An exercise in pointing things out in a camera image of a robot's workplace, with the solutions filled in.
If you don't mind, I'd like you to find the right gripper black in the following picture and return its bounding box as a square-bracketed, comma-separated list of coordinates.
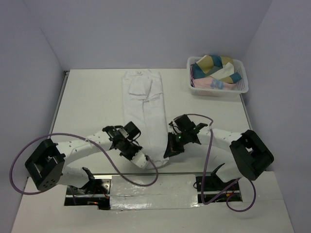
[164, 131, 190, 158]

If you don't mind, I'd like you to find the white long sleeve shirt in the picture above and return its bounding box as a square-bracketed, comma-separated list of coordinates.
[122, 70, 169, 168]

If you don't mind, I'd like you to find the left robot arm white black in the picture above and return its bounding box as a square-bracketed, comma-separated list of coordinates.
[25, 122, 148, 193]

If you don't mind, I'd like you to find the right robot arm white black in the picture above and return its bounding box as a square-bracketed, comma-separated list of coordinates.
[164, 114, 274, 190]

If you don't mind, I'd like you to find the silver foil tape panel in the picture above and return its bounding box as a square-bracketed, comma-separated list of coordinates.
[110, 174, 199, 210]

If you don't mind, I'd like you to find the pink shirt in basket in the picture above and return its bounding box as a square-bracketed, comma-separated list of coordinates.
[191, 70, 242, 90]

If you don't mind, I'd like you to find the white plastic basket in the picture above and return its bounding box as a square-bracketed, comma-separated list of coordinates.
[187, 55, 249, 97]

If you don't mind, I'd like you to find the colourful patchwork shirt in basket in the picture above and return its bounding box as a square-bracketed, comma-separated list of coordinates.
[190, 55, 235, 77]

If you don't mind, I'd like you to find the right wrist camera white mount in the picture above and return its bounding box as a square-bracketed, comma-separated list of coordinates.
[169, 121, 180, 134]

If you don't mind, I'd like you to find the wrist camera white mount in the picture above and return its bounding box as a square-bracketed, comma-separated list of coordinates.
[169, 121, 180, 134]
[130, 150, 149, 169]

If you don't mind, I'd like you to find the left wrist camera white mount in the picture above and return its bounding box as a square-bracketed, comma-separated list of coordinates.
[130, 150, 149, 169]

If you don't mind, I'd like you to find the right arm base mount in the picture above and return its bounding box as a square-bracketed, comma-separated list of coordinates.
[193, 164, 242, 203]

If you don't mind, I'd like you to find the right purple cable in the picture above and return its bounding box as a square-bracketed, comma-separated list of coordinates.
[173, 113, 256, 213]

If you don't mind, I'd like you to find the purple cable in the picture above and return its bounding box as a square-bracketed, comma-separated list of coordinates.
[9, 133, 159, 196]
[173, 113, 256, 213]

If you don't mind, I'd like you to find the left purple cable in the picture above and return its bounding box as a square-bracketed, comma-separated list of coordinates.
[9, 133, 159, 196]

